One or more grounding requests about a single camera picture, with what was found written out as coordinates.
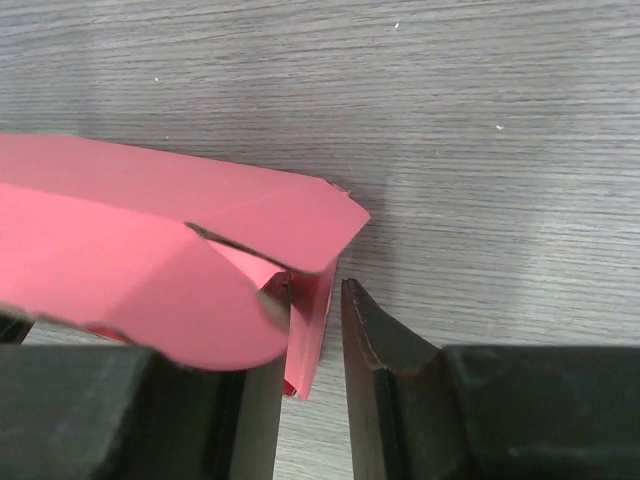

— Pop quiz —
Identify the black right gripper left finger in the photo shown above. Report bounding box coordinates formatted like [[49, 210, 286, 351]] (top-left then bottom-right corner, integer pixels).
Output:
[[1, 308, 285, 479]]

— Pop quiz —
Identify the pink paper box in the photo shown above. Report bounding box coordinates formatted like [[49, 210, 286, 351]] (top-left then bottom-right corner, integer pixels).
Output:
[[1, 133, 370, 398]]

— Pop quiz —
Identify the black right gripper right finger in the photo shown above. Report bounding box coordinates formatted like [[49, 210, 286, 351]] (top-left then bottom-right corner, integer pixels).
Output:
[[341, 279, 639, 479]]

